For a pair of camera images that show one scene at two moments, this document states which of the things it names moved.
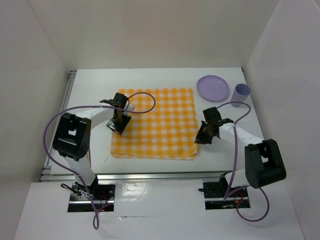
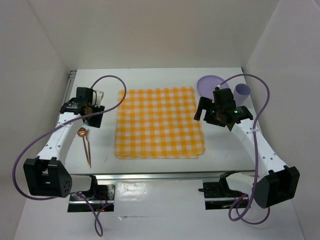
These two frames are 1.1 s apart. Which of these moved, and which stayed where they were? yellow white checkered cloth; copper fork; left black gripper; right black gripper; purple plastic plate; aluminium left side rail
Moved: left black gripper; right black gripper
Stayed: purple plastic plate; copper fork; yellow white checkered cloth; aluminium left side rail
